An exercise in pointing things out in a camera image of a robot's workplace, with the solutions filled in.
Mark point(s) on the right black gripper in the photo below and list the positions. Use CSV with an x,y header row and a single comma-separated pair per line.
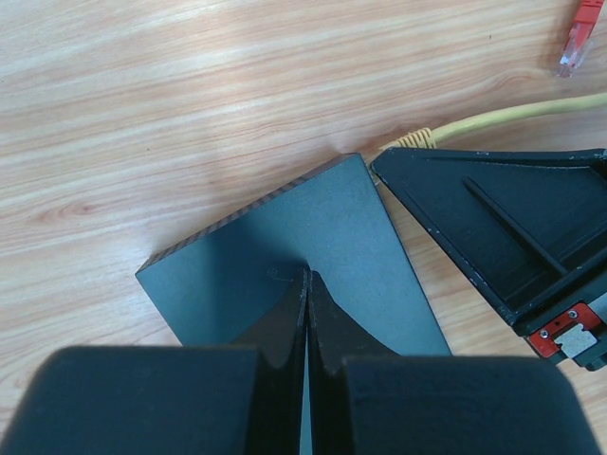
x,y
528,229

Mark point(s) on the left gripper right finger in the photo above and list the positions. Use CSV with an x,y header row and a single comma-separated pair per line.
x,y
367,399

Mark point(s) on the black network switch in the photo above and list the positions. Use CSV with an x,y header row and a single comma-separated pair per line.
x,y
211,286

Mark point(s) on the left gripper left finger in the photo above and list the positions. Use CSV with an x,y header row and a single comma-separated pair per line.
x,y
243,397

